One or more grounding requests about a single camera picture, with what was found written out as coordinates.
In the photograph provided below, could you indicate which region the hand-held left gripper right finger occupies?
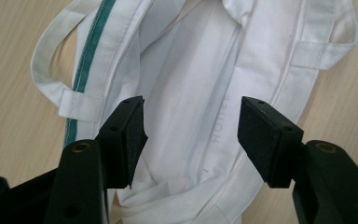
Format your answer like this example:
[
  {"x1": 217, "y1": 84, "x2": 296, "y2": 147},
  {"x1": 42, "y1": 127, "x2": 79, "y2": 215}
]
[{"x1": 237, "y1": 96, "x2": 358, "y2": 224}]

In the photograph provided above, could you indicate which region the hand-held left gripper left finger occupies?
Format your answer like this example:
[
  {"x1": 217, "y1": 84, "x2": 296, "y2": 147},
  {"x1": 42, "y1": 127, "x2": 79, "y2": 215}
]
[{"x1": 43, "y1": 95, "x2": 148, "y2": 224}]

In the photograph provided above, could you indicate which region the white striped canvas tote bag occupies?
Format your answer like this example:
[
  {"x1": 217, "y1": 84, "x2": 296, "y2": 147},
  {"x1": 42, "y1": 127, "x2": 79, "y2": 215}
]
[{"x1": 30, "y1": 0, "x2": 358, "y2": 224}]

